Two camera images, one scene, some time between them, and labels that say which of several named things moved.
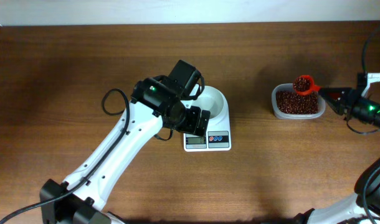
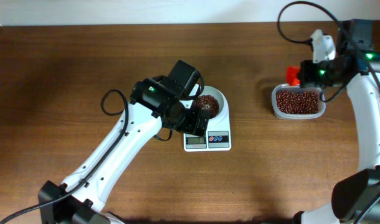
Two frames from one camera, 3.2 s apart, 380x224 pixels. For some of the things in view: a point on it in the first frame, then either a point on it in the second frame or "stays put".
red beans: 291,102 stays put
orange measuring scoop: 304,85 -> 292,76
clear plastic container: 289,104 stays put
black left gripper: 195,114 stays put
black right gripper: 346,106 -> 304,75
